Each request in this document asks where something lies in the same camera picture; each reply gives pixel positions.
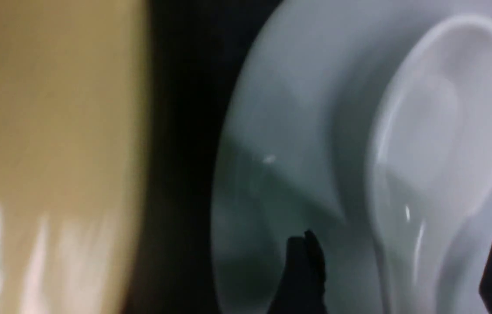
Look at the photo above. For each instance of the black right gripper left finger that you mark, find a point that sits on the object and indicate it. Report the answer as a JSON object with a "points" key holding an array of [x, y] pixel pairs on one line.
{"points": [[301, 289]]}

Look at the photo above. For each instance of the white square saucer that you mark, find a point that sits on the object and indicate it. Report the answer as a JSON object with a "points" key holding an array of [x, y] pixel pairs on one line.
{"points": [[293, 148]]}

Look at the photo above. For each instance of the tan noodle bowl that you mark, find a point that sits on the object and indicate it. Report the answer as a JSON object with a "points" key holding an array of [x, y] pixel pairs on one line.
{"points": [[73, 110]]}

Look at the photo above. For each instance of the white ceramic soup spoon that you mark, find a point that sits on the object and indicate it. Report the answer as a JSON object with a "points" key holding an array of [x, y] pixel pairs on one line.
{"points": [[428, 164]]}

